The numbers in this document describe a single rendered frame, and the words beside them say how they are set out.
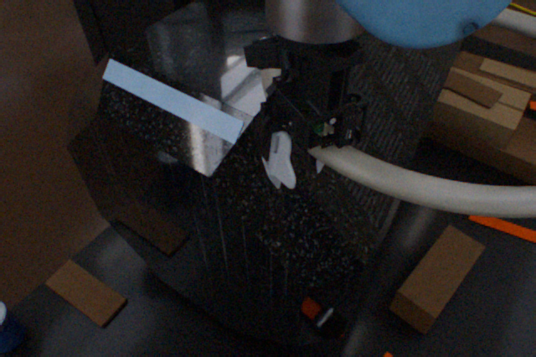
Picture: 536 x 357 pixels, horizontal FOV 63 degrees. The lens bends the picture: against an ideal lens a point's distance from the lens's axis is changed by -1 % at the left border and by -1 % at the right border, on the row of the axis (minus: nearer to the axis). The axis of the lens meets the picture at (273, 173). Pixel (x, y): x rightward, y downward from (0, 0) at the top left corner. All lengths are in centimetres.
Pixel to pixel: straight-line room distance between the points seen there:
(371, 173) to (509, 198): 13
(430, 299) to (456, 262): 15
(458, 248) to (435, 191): 100
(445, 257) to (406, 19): 120
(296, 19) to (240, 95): 38
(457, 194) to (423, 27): 23
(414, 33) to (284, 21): 16
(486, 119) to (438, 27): 152
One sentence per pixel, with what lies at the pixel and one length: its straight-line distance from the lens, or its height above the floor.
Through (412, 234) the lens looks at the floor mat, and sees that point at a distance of 156.
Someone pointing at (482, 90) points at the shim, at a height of 22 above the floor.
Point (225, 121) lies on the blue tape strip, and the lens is 71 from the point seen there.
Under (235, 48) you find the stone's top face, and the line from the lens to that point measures 84.
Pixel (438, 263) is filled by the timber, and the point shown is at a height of 14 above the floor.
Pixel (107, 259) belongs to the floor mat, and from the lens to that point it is 154.
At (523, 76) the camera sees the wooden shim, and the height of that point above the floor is 11.
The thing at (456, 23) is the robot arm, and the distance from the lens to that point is 25.
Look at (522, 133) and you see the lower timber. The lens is 192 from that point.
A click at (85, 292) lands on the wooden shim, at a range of 148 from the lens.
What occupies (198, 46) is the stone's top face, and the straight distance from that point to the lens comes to 86.
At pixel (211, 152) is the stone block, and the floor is 75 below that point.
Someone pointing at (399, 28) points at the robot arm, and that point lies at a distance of 23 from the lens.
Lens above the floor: 126
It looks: 49 degrees down
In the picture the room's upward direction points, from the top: straight up
